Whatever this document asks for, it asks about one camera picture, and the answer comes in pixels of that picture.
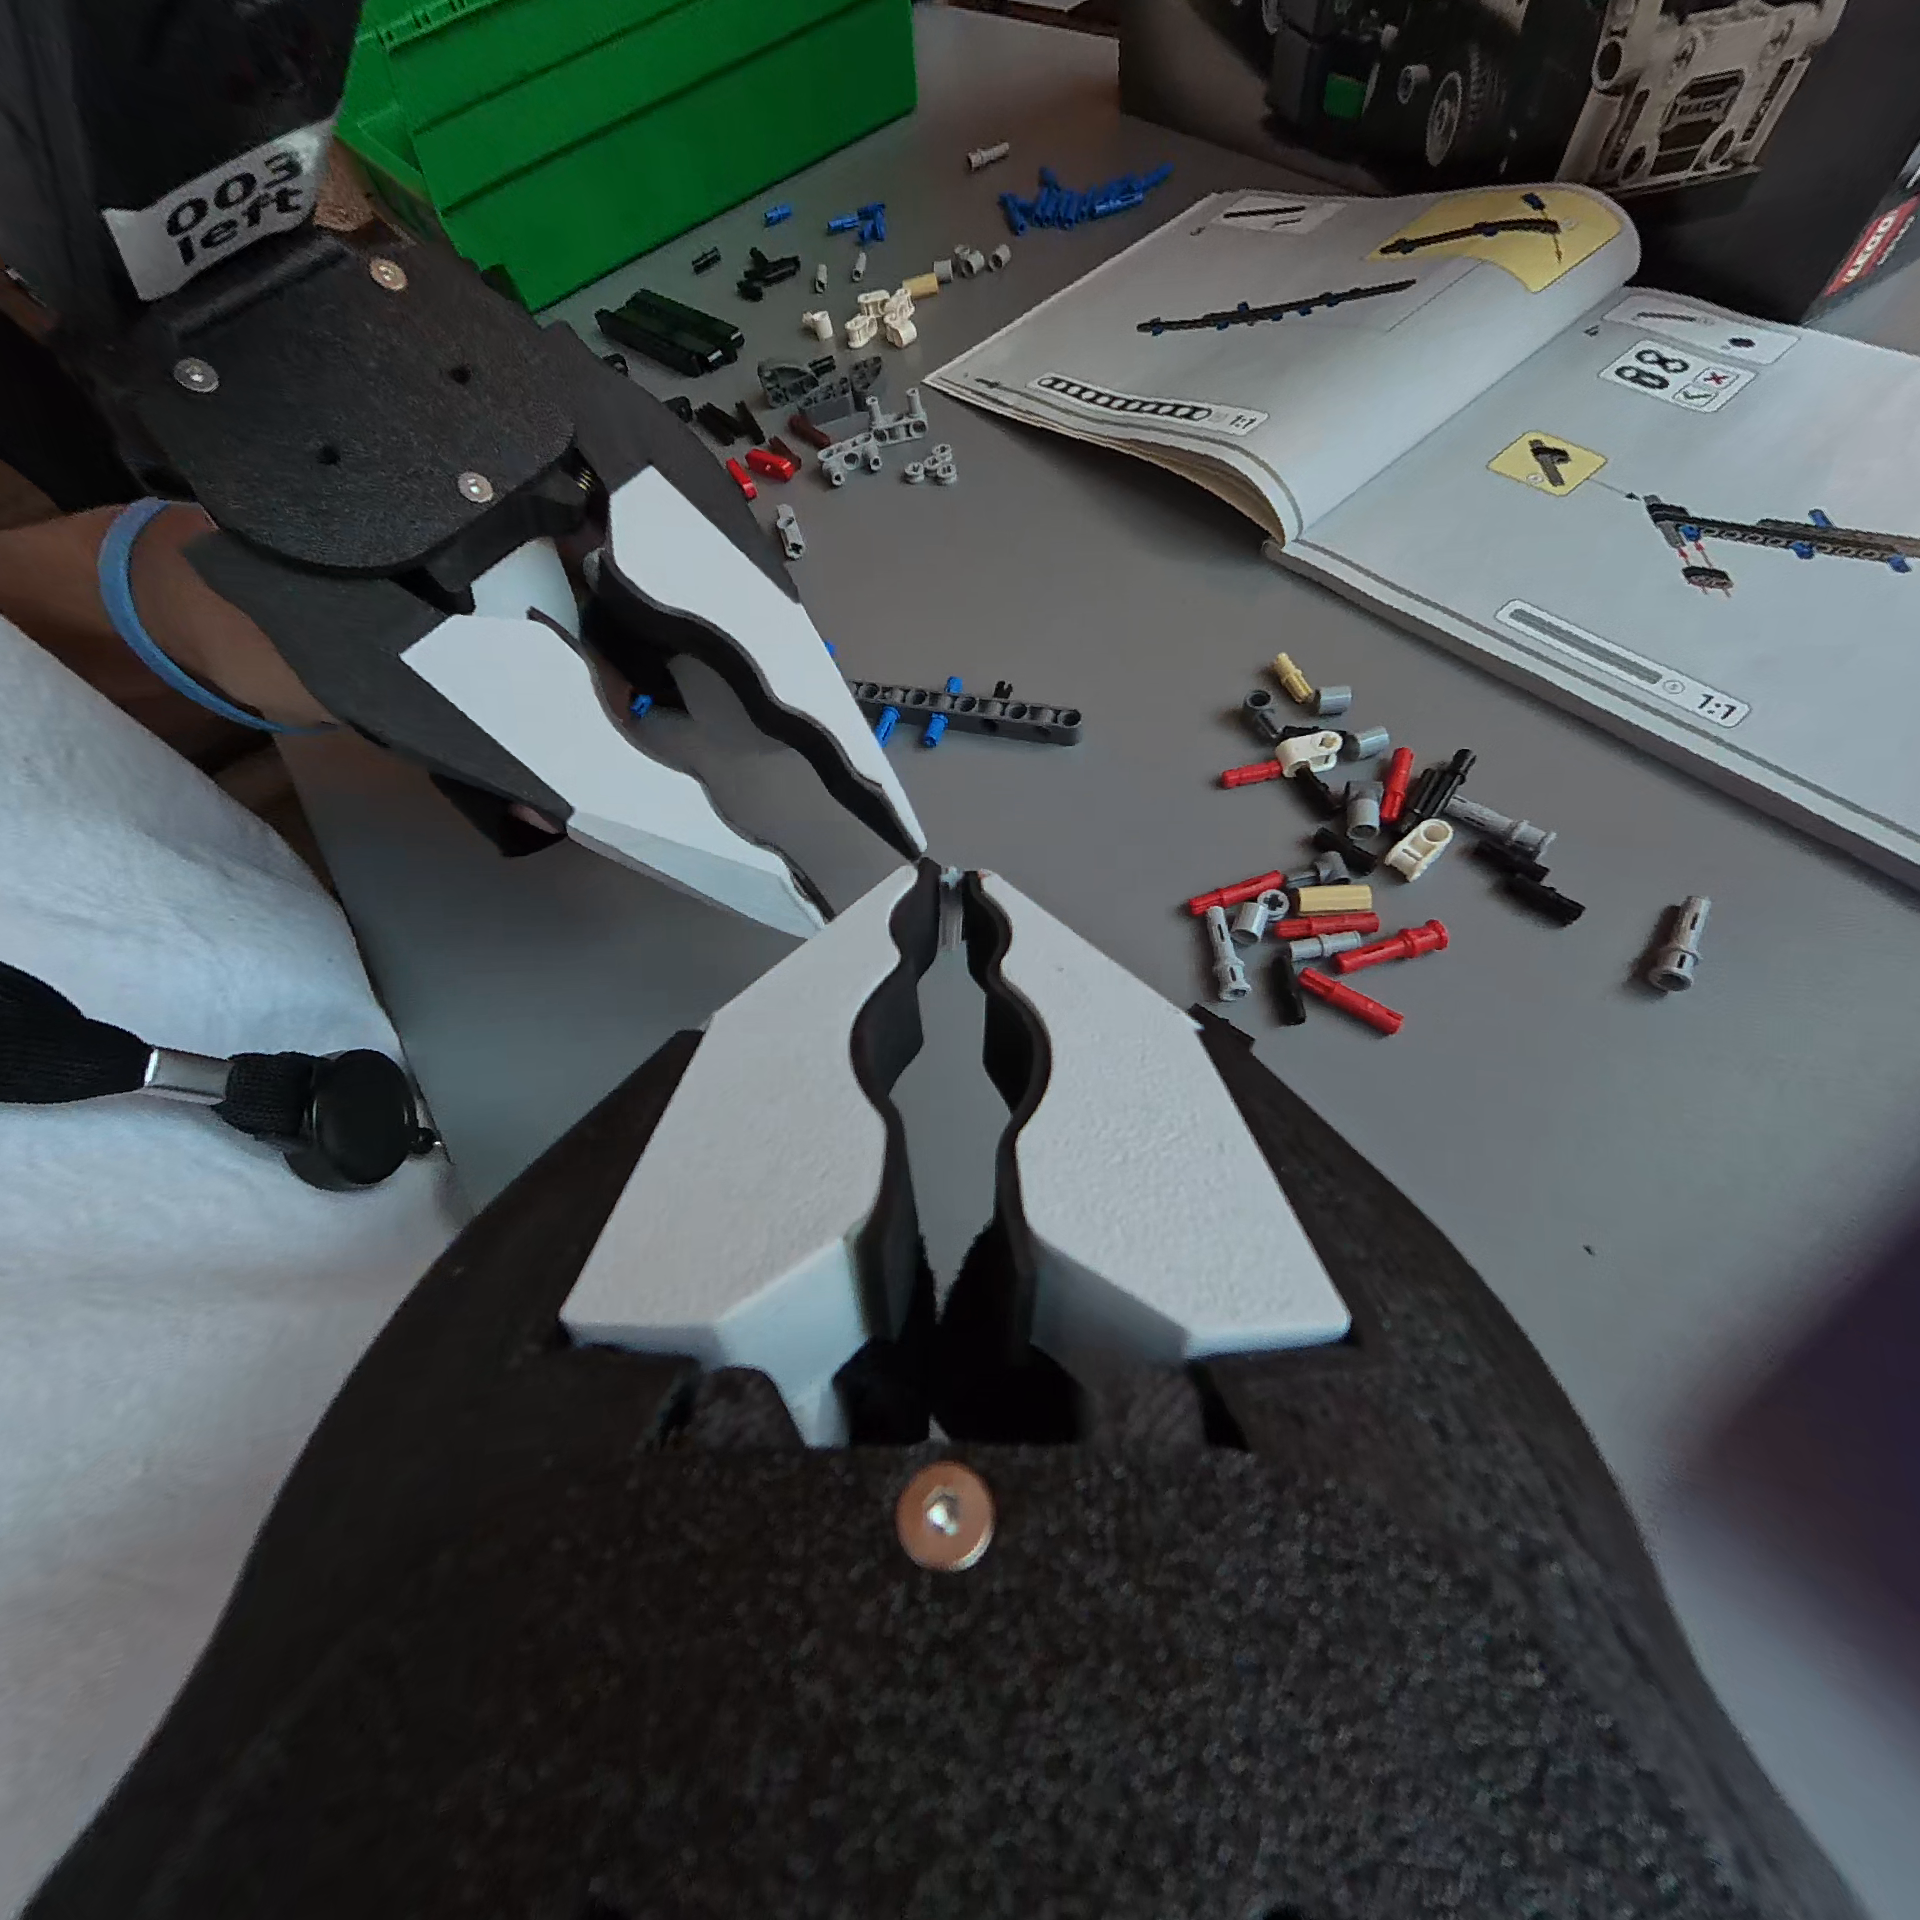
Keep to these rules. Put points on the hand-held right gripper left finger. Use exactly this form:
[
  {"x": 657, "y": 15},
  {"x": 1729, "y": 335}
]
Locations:
[{"x": 750, "y": 1185}]

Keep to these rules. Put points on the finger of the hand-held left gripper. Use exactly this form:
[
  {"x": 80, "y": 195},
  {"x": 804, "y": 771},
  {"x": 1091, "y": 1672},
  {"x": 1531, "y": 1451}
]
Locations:
[
  {"x": 600, "y": 764},
  {"x": 721, "y": 569}
]

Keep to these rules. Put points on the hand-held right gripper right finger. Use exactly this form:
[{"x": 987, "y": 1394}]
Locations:
[{"x": 1172, "y": 1201}]

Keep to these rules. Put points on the thin grey lego axle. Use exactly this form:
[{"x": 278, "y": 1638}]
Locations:
[{"x": 949, "y": 897}]

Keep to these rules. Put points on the person's left forearm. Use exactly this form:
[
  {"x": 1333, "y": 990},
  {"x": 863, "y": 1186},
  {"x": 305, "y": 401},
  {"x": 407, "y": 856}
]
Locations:
[{"x": 67, "y": 569}]

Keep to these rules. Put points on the large grey lego connector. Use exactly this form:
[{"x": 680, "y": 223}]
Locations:
[{"x": 869, "y": 442}]

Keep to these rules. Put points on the small grey lego connector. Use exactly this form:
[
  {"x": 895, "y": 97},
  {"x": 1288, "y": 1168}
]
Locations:
[{"x": 932, "y": 470}]

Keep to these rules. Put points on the black lego block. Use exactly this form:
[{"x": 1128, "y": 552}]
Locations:
[{"x": 669, "y": 329}]

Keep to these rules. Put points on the scattered mixed lego pieces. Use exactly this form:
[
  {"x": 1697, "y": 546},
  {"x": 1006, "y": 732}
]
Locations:
[{"x": 869, "y": 315}]

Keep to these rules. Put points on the heap of blue lego pins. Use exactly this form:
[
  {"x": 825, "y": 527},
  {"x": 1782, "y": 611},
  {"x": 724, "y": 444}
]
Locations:
[{"x": 1073, "y": 202}]

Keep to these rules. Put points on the single grey lego pin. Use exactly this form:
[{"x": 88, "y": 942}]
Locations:
[{"x": 1677, "y": 950}]

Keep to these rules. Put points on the dark lego set box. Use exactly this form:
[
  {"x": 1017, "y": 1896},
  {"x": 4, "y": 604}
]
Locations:
[{"x": 1501, "y": 89}]

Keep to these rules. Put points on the person's left hand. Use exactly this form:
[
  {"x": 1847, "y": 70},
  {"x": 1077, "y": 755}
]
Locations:
[{"x": 241, "y": 662}]

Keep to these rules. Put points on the pile of red black pins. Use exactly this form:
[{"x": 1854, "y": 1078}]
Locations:
[{"x": 1350, "y": 1001}]

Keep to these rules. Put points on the blue wristband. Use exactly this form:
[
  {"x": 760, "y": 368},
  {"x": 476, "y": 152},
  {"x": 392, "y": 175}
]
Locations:
[{"x": 120, "y": 599}]

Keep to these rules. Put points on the dark grey beam blue pins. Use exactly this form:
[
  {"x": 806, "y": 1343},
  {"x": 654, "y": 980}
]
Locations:
[{"x": 1020, "y": 722}]

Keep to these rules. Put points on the green plastic bin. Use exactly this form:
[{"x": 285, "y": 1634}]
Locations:
[{"x": 629, "y": 135}]

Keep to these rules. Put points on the open instruction booklet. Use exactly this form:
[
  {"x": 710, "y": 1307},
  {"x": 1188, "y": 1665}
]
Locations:
[{"x": 1501, "y": 494}]

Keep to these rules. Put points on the black box with red label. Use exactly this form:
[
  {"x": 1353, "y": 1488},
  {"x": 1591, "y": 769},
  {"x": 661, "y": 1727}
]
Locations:
[{"x": 1876, "y": 255}]

